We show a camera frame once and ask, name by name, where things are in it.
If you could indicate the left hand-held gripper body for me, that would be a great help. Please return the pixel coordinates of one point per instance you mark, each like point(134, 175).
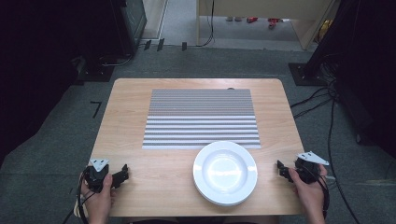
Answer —
point(94, 179)

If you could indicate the black tape strip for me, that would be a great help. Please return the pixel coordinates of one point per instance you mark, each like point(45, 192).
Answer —
point(184, 46)
point(147, 45)
point(160, 44)

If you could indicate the person's left hand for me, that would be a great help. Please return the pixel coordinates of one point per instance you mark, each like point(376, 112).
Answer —
point(100, 200)

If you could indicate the yellow object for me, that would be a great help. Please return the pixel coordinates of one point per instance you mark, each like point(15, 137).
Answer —
point(324, 29)

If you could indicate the grey striped placemat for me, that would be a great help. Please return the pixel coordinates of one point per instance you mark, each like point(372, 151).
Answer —
point(201, 118)

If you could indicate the black stand base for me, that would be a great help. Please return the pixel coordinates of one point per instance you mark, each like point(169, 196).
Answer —
point(95, 74)
point(303, 74)

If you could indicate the red tool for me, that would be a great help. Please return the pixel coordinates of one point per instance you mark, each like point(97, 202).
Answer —
point(274, 22)
point(251, 19)

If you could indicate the dark glass cabinet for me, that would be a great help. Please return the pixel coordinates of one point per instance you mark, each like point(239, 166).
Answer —
point(134, 21)

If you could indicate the black tape corner mark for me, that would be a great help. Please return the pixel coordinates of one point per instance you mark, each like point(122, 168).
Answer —
point(97, 107)

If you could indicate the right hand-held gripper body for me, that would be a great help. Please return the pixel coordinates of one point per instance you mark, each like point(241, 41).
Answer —
point(306, 169)

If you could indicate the white plate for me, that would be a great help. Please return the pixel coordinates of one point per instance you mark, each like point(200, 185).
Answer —
point(224, 173)

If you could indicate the person's right hand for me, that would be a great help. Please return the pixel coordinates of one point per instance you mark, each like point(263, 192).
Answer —
point(308, 194)

